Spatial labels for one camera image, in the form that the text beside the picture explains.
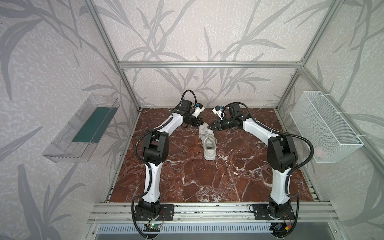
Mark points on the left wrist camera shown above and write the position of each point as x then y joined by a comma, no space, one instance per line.
198,109

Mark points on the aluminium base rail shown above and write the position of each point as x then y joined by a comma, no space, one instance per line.
204,212

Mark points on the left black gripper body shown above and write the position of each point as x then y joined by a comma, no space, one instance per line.
195,121

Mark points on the clear plastic wall bin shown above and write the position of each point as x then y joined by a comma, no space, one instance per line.
79,138

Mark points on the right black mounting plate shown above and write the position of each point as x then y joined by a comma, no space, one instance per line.
261,212

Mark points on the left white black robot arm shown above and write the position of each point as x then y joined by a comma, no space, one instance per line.
152,149

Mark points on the white wire mesh basket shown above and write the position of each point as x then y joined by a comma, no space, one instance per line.
320,122

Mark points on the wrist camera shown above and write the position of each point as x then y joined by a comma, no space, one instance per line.
220,111
198,109

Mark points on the black mounting plate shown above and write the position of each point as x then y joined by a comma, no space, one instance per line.
161,212
261,212

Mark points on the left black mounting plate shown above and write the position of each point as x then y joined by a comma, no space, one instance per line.
161,212

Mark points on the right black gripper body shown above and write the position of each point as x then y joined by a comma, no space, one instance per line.
220,124

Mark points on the white sneaker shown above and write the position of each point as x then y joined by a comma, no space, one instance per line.
209,154

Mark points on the aluminium frame crossbar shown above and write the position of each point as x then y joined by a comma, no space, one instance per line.
129,65

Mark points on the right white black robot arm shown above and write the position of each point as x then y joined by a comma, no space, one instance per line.
281,155

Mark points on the pink object in basket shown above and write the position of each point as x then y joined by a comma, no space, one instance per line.
320,152

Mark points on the left electronics board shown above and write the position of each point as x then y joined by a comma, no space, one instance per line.
152,227

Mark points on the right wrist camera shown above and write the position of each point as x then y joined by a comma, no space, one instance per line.
220,111

